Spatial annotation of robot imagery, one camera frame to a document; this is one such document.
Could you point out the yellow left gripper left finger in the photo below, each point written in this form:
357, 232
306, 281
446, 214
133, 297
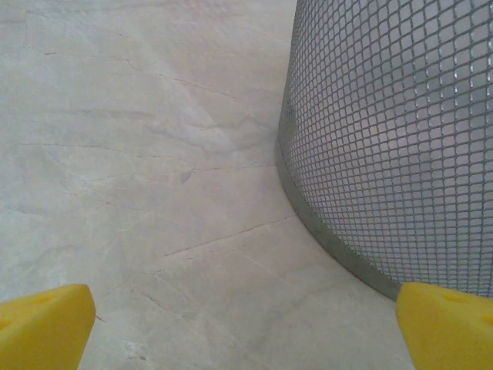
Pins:
42, 327

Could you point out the translucent plastic bin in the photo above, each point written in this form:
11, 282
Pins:
385, 135

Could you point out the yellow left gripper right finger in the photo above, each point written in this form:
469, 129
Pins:
450, 331

